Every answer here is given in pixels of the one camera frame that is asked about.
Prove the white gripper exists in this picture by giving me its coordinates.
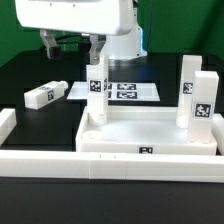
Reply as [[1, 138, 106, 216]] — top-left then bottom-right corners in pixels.
[[15, 0, 134, 65]]

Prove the white desk top tray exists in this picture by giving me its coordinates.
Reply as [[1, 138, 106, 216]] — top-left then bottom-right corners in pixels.
[[76, 106, 217, 155]]

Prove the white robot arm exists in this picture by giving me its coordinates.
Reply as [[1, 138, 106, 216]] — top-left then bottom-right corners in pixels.
[[15, 0, 146, 64]]

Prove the marker tag sheet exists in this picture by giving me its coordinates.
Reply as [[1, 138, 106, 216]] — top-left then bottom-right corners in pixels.
[[67, 82, 160, 102]]

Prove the white left fence block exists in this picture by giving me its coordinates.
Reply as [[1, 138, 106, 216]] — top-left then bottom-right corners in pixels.
[[0, 108, 17, 146]]

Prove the white fence block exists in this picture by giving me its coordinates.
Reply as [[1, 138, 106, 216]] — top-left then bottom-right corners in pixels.
[[212, 114, 224, 156], [0, 108, 17, 146]]

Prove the white front fence bar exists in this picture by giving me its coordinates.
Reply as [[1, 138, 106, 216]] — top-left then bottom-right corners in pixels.
[[0, 150, 224, 183]]

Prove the white right fence block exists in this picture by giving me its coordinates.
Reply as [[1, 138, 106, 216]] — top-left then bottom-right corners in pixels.
[[212, 114, 224, 156]]

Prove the black cable with connector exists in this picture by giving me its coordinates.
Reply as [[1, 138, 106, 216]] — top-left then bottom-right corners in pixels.
[[38, 32, 93, 52]]

